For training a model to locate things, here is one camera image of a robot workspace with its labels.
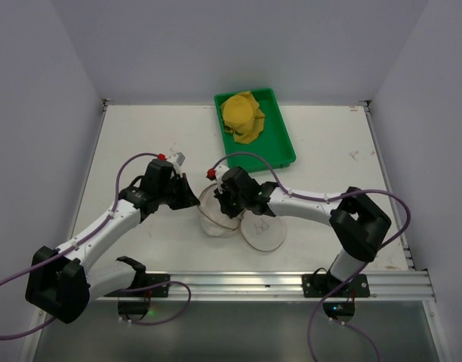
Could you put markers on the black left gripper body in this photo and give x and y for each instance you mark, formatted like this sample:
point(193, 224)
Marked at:
point(179, 192)

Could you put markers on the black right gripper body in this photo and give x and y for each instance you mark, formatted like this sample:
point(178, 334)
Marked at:
point(229, 197)

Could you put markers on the white mesh laundry bag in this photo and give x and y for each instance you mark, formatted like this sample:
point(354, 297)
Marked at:
point(262, 233)

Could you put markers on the yellow bra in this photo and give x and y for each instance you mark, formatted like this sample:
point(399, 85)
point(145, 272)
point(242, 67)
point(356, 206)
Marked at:
point(243, 117)

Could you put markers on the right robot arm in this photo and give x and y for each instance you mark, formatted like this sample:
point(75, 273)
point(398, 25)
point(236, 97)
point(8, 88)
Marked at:
point(359, 224)

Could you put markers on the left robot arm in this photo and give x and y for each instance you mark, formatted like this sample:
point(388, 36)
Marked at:
point(63, 280)

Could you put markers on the green plastic tray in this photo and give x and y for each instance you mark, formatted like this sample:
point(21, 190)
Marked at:
point(273, 144)

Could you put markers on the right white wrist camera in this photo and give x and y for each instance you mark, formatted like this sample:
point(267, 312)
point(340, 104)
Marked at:
point(216, 174)

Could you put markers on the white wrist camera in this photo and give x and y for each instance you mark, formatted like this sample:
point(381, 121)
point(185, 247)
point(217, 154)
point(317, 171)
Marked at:
point(177, 160)
point(216, 174)

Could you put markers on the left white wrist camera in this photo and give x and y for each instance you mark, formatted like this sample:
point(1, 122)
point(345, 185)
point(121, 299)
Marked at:
point(177, 160)

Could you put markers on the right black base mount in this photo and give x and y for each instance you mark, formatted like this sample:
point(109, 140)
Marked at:
point(321, 283)

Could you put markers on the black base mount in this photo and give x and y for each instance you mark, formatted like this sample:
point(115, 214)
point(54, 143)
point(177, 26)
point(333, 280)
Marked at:
point(321, 283)
point(138, 304)

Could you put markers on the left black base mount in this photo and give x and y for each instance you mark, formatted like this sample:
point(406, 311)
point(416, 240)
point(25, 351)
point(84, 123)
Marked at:
point(138, 304)

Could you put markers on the aluminium mounting rail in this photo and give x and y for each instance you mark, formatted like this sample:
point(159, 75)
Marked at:
point(295, 286)

